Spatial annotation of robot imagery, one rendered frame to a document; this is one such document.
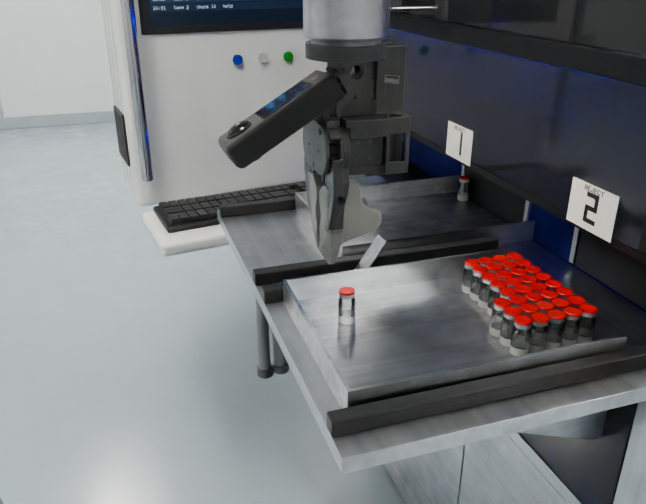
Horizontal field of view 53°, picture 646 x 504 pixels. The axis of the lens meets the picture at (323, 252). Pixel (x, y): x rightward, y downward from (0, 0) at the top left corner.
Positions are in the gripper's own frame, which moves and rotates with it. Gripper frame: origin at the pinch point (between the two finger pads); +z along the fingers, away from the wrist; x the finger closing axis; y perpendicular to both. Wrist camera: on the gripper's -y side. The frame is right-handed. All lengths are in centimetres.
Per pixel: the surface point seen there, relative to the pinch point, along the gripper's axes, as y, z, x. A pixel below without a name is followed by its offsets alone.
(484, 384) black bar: 15.4, 14.2, -7.7
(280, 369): 19, 84, 100
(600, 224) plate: 38.0, 3.5, 4.5
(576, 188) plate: 38.0, 0.5, 9.8
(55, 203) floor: -57, 104, 333
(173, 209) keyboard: -9, 21, 75
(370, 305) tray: 11.6, 16.0, 14.8
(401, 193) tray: 34, 15, 53
